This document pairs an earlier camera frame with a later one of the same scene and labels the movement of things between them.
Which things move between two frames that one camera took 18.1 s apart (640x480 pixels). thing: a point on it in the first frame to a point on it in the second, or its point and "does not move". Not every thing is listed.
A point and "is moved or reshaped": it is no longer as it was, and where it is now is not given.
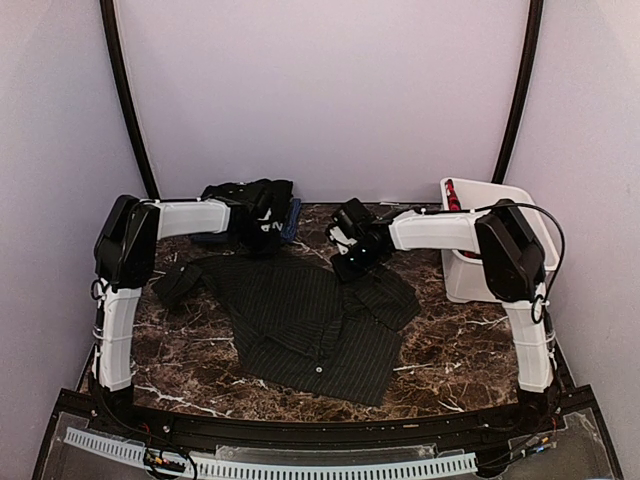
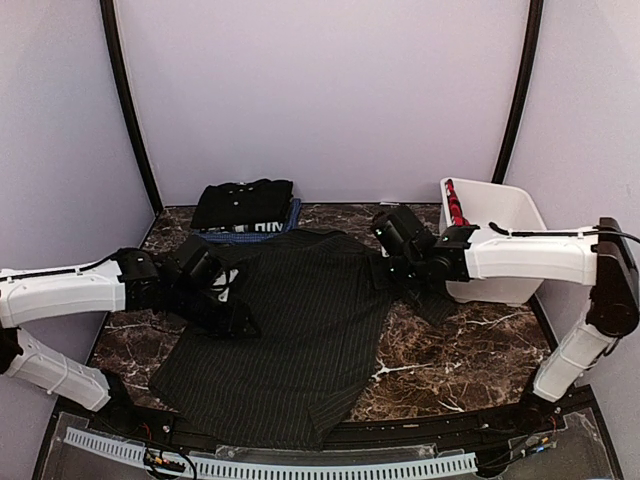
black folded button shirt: x=260 y=195 does not move
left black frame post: x=129 y=99 does not move
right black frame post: x=536 y=17 does not move
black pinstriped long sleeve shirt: x=297 y=324 is moved or reshaped
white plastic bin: x=465 y=280 does not move
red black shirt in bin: x=453 y=204 does not move
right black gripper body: x=358 y=265 to x=405 y=271
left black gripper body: x=254 y=246 to x=189 y=305
